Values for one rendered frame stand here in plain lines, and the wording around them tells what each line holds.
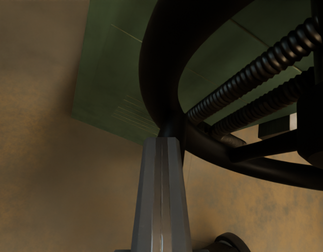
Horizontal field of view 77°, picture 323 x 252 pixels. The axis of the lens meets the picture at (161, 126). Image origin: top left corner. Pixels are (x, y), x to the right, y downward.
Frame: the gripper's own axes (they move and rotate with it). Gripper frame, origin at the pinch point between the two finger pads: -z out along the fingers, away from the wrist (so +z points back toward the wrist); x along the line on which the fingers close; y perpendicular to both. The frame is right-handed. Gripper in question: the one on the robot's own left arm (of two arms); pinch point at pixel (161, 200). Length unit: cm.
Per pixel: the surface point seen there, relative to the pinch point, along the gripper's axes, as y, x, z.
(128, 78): -13.4, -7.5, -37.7
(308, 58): -3.5, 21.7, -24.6
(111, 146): -55, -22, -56
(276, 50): 2.0, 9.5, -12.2
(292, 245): -122, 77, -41
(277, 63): 1.1, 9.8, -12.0
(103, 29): -1.6, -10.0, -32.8
